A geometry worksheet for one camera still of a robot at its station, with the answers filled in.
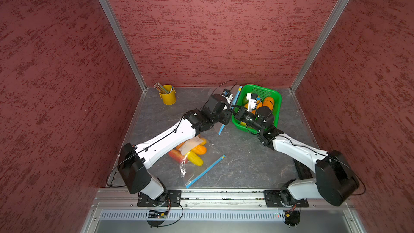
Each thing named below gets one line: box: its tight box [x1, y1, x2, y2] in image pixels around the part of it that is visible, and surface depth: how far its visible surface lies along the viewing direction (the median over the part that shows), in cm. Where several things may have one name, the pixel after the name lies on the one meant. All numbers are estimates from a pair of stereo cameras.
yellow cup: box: [159, 84, 177, 106], surface depth 109 cm
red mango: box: [168, 149, 189, 165], surface depth 82 cm
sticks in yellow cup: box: [153, 81, 174, 95], surface depth 102 cm
